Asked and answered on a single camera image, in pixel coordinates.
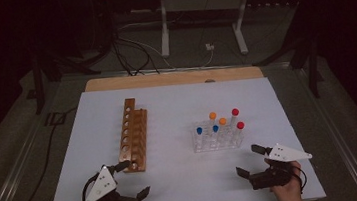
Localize white table mat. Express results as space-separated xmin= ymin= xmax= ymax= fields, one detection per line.
xmin=32 ymin=67 xmax=328 ymax=201

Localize right hand-held gripper black cable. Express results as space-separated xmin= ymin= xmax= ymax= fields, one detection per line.
xmin=292 ymin=162 xmax=310 ymax=193

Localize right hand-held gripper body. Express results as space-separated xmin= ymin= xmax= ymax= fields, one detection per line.
xmin=245 ymin=140 xmax=316 ymax=191

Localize hand-held gripper black cable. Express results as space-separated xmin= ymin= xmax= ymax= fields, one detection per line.
xmin=292 ymin=162 xmax=310 ymax=193
xmin=78 ymin=173 xmax=104 ymax=201

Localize red cap test tube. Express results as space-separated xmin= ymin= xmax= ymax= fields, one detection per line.
xmin=233 ymin=121 xmax=247 ymax=143
xmin=228 ymin=107 xmax=242 ymax=131

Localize orange cap test tube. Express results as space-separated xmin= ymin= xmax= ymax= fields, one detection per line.
xmin=218 ymin=117 xmax=229 ymax=137
xmin=207 ymin=111 xmax=219 ymax=128

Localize blue cap test tube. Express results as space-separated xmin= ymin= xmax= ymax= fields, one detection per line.
xmin=194 ymin=126 xmax=206 ymax=150
xmin=210 ymin=124 xmax=221 ymax=146

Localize left hand-held gripper black cable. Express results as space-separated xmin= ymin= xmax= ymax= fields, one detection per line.
xmin=78 ymin=173 xmax=104 ymax=201

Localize person's right hand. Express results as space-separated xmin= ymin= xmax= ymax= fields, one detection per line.
xmin=263 ymin=154 xmax=307 ymax=201

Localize white metal stand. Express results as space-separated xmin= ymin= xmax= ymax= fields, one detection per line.
xmin=155 ymin=0 xmax=260 ymax=64

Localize black floor cables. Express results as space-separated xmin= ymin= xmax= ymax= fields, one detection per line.
xmin=111 ymin=31 xmax=162 ymax=79

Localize clear plastic tube rack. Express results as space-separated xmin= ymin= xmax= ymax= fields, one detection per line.
xmin=190 ymin=116 xmax=247 ymax=154

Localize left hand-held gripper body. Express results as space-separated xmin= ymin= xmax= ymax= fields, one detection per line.
xmin=79 ymin=161 xmax=141 ymax=201

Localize wooden test tube rack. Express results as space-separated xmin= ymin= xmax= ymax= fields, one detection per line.
xmin=111 ymin=96 xmax=155 ymax=175

